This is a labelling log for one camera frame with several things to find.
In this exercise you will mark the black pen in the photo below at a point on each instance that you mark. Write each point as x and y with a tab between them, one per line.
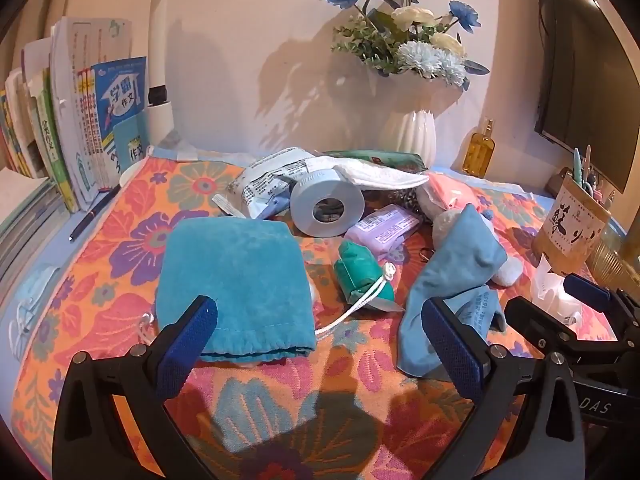
92	215

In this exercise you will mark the green packet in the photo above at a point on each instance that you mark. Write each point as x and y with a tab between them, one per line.
390	157

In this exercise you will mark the bamboo pen holder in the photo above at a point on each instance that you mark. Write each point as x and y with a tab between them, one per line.
565	225

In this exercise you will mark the light blue cloth bag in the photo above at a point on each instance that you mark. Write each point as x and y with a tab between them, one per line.
460	250

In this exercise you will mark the gold ribbed basket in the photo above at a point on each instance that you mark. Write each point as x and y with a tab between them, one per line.
615	260

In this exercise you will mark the teal towel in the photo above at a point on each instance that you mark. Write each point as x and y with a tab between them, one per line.
230	280

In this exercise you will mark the grey tape roll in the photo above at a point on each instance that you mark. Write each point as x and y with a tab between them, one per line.
305	205

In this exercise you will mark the white plastic bag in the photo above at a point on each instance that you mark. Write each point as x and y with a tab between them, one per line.
550	295

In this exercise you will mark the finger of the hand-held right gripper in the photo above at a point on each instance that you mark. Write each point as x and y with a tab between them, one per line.
545	325
587	289

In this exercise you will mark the purple packet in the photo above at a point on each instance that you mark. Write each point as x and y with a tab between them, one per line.
380	227

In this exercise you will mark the white ribbed vase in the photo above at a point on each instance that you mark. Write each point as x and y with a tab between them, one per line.
415	132

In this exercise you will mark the bunch of pens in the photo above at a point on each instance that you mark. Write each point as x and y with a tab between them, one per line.
580	170

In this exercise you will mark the pile of flat books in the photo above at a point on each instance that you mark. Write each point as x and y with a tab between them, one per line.
25	210

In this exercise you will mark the yellow oil bottle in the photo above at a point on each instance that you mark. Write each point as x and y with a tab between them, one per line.
478	152

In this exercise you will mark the blue and white flower bouquet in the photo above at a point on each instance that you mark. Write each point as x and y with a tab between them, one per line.
425	55

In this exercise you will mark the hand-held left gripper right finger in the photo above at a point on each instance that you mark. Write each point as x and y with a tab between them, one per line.
450	355

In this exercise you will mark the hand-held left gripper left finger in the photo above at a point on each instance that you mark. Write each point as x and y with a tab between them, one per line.
185	345

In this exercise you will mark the white towel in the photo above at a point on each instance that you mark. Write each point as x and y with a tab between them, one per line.
380	175

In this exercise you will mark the white printed packet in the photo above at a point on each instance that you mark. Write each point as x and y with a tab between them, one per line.
265	180

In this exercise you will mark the orange floral table cloth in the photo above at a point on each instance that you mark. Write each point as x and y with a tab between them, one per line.
125	240

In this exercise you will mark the white desk lamp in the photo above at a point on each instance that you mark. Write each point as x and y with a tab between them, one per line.
160	35

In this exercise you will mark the black monitor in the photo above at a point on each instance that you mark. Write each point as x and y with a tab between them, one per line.
590	85

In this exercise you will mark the pink plastic bag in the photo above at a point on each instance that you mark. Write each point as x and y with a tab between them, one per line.
455	187

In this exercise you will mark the row of upright books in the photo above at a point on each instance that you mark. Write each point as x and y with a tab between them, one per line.
75	125

